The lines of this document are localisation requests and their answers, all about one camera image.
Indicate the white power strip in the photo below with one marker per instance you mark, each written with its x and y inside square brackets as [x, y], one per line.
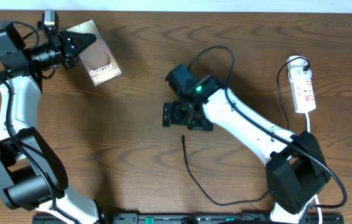
[302, 90]

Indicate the white USB charger adapter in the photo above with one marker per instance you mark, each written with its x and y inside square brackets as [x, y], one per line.
[297, 61]

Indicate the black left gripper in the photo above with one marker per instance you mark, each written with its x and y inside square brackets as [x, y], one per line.
[71, 56]

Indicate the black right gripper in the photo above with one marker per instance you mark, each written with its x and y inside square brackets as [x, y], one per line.
[175, 118]

